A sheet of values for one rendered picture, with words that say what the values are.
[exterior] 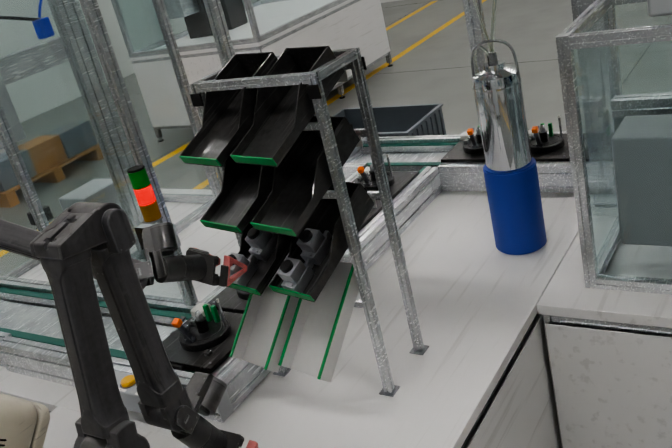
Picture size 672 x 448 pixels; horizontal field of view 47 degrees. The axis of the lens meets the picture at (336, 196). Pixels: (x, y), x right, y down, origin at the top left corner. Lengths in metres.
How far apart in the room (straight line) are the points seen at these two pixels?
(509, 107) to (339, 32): 5.82
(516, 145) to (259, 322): 0.89
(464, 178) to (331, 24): 5.13
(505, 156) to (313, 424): 0.94
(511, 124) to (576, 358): 0.67
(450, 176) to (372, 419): 1.28
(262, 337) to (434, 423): 0.46
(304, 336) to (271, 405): 0.23
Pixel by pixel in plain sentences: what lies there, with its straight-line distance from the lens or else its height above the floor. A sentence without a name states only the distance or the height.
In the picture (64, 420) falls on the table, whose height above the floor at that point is 0.86.
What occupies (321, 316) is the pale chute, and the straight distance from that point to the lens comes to 1.82.
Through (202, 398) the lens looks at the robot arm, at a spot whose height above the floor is 1.20.
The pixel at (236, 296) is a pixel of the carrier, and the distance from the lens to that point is 2.28.
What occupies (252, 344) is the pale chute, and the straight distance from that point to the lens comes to 1.93.
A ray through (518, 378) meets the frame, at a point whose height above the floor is 0.75.
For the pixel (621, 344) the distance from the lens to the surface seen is 2.14.
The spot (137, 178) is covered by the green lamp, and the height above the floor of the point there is 1.39.
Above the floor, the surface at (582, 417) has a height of 0.50.
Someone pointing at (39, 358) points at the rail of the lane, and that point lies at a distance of 2.44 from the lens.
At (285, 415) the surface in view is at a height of 0.86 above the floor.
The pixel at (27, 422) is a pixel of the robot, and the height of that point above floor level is 1.31.
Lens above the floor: 1.99
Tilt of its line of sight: 21 degrees down
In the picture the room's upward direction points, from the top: 14 degrees counter-clockwise
